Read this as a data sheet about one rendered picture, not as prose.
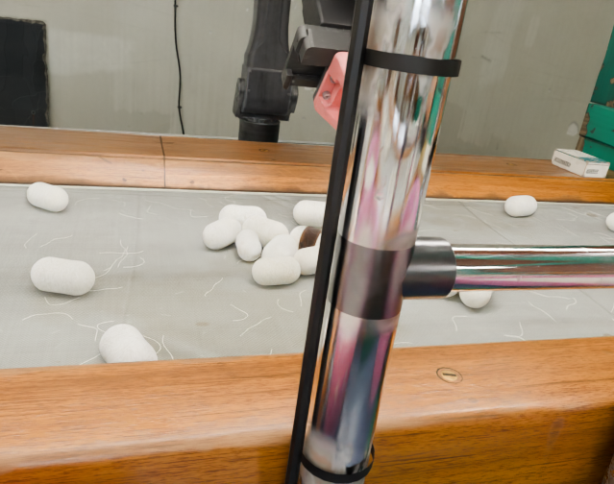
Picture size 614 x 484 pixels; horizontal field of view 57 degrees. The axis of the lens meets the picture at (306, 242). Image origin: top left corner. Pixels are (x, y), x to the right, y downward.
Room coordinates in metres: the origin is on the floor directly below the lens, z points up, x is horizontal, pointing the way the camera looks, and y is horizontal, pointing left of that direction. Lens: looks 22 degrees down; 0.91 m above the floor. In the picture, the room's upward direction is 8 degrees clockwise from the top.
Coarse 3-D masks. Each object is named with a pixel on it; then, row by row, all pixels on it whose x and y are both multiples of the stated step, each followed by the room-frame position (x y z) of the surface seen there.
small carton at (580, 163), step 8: (560, 152) 0.73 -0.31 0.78; (568, 152) 0.72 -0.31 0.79; (576, 152) 0.73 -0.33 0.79; (552, 160) 0.74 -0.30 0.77; (560, 160) 0.72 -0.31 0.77; (568, 160) 0.71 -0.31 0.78; (576, 160) 0.70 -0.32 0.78; (584, 160) 0.69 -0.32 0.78; (592, 160) 0.69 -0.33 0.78; (600, 160) 0.70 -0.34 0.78; (568, 168) 0.71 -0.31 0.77; (576, 168) 0.70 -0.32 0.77; (584, 168) 0.68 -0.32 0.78; (592, 168) 0.69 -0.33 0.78; (600, 168) 0.69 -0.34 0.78; (584, 176) 0.68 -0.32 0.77; (592, 176) 0.69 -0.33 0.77; (600, 176) 0.69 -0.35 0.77
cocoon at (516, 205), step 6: (510, 198) 0.56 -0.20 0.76; (516, 198) 0.56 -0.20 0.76; (522, 198) 0.56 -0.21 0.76; (528, 198) 0.57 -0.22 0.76; (504, 204) 0.57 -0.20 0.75; (510, 204) 0.56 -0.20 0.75; (516, 204) 0.55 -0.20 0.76; (522, 204) 0.55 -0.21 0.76; (528, 204) 0.56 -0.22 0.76; (534, 204) 0.56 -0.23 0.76; (510, 210) 0.55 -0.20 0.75; (516, 210) 0.55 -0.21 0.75; (522, 210) 0.55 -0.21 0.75; (528, 210) 0.56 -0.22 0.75; (534, 210) 0.56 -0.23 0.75; (516, 216) 0.56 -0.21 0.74
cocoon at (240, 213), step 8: (224, 208) 0.41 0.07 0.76; (232, 208) 0.41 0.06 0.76; (240, 208) 0.41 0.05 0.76; (248, 208) 0.42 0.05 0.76; (256, 208) 0.42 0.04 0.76; (224, 216) 0.41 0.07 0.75; (232, 216) 0.41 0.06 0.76; (240, 216) 0.41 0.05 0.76; (248, 216) 0.41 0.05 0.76; (264, 216) 0.42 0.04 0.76; (240, 224) 0.41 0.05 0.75
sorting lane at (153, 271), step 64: (0, 192) 0.43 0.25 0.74; (128, 192) 0.47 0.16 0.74; (192, 192) 0.50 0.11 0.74; (256, 192) 0.52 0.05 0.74; (0, 256) 0.32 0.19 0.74; (64, 256) 0.33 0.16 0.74; (128, 256) 0.35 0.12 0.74; (192, 256) 0.36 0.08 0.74; (0, 320) 0.25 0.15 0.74; (64, 320) 0.26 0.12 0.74; (128, 320) 0.27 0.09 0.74; (192, 320) 0.28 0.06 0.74; (256, 320) 0.29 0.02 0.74; (448, 320) 0.32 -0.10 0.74; (512, 320) 0.33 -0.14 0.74; (576, 320) 0.34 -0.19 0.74
